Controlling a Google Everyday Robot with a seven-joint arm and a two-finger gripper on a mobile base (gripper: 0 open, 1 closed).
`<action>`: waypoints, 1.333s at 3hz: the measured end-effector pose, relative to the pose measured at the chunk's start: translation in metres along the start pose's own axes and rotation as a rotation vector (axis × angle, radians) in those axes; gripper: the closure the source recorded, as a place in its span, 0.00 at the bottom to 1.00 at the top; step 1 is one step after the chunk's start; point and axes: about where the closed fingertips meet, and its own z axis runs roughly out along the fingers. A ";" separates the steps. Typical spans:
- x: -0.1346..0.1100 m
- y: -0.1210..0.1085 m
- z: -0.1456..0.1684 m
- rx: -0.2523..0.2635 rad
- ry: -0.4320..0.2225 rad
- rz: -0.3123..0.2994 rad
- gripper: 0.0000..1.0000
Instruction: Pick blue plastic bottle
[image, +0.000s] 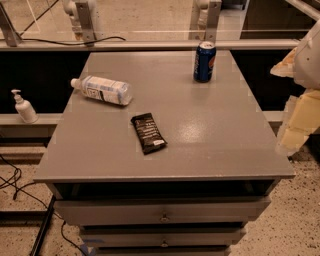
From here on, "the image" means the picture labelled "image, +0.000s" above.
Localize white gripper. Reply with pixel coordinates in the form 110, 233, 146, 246
270, 20, 320, 156

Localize clear blue plastic bottle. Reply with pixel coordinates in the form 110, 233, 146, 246
71, 76, 133, 106

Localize white pump dispenser bottle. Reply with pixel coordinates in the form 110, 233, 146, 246
11, 89, 38, 123

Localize blue soda can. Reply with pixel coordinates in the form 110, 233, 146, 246
193, 41, 216, 82

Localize grey drawer cabinet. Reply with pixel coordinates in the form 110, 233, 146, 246
35, 51, 294, 256

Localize black snack wrapper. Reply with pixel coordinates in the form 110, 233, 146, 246
131, 113, 167, 155

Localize upper grey drawer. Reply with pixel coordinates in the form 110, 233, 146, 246
54, 196, 270, 226

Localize grey drawer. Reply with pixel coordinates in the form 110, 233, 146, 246
54, 196, 270, 226
80, 228, 246, 247

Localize lower grey drawer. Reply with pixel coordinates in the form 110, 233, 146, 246
80, 228, 246, 247

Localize black floor bar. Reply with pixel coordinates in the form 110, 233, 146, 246
29, 196, 55, 256

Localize horizontal metal rail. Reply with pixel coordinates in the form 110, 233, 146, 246
0, 39, 300, 51

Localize right metal bracket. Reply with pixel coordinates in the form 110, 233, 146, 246
189, 0, 222, 42

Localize metal bracket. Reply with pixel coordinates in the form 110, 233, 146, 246
62, 0, 96, 46
189, 0, 222, 42
0, 2, 22, 47

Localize black cable on rail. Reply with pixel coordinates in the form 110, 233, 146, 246
20, 35, 127, 46

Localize middle metal bracket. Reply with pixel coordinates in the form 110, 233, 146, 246
62, 0, 96, 46

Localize left metal bracket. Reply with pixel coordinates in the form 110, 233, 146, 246
0, 2, 22, 47

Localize black floor cables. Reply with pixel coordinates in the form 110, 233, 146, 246
0, 153, 88, 256

